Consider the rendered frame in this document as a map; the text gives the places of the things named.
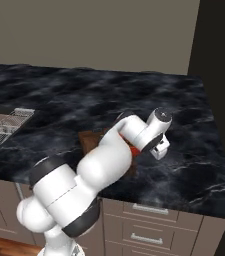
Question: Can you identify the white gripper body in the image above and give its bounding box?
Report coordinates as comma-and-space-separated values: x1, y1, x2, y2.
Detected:
149, 132, 171, 161

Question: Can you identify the beige drawer front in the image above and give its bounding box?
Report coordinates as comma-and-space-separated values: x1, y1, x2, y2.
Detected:
104, 239, 192, 256
103, 213, 199, 251
102, 197, 181, 223

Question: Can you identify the red bowl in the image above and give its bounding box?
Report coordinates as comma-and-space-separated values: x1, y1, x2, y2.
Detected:
118, 131, 142, 159

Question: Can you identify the brown wooden tray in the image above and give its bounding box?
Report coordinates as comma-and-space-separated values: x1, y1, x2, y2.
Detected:
77, 129, 139, 178

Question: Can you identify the silver cupboard handle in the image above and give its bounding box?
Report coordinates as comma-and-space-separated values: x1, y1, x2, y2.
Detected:
14, 181, 24, 202

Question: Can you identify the silver drawer handle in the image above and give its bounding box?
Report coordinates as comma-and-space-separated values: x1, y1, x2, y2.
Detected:
131, 203, 170, 216
130, 232, 164, 246

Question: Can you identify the metal wire sink rack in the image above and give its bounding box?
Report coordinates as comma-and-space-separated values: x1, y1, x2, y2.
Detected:
0, 107, 36, 149

